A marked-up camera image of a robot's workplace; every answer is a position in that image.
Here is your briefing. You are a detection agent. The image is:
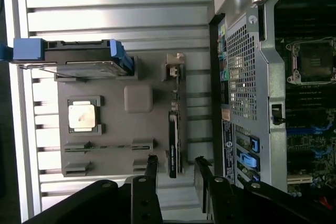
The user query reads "white expansion slot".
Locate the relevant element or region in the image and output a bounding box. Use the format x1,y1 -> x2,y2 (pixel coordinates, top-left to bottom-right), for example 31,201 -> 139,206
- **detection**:
287,175 -> 313,185

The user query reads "blue expansion slot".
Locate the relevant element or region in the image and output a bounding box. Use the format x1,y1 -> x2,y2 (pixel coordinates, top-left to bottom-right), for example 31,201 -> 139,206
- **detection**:
287,126 -> 336,135

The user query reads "silver CPU chip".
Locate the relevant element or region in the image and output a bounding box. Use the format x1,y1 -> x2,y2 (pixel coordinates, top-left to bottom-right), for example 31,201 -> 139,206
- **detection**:
67,100 -> 99,132

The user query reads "CPU socket with metal frame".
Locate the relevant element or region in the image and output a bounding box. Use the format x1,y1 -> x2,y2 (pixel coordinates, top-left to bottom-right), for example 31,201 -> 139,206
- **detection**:
285,36 -> 336,86

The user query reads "grey parts rack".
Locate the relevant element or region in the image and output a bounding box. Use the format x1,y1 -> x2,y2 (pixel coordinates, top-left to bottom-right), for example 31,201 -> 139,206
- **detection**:
54,53 -> 188,180

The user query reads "hard disk in blue carrier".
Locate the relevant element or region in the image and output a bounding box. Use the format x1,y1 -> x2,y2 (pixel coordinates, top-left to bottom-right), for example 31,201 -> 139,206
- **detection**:
0,38 -> 135,77

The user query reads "open black PC case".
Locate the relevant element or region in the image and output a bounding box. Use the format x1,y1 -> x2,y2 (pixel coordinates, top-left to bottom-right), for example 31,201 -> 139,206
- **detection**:
208,0 -> 336,224

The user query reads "green motherboard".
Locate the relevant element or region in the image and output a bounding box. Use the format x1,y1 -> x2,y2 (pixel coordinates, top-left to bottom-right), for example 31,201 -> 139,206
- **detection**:
272,36 -> 336,201

